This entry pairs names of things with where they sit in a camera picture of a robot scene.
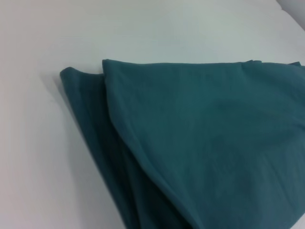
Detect teal blue t-shirt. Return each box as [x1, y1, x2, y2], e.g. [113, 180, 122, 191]
[59, 59, 305, 229]

